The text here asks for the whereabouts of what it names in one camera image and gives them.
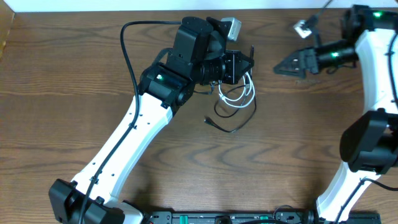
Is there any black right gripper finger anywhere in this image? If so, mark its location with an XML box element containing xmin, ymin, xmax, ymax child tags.
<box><xmin>274</xmin><ymin>64</ymin><xmax>306</xmax><ymax>78</ymax></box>
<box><xmin>277</xmin><ymin>50</ymin><xmax>300</xmax><ymax>67</ymax></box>

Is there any white cable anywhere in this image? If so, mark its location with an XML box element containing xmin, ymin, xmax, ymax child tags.
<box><xmin>217</xmin><ymin>71</ymin><xmax>256</xmax><ymax>109</ymax></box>

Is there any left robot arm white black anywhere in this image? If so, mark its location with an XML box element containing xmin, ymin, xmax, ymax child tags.
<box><xmin>49</xmin><ymin>17</ymin><xmax>254</xmax><ymax>224</ymax></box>

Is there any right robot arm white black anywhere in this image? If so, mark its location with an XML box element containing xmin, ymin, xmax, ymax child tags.
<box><xmin>274</xmin><ymin>5</ymin><xmax>397</xmax><ymax>223</ymax></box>

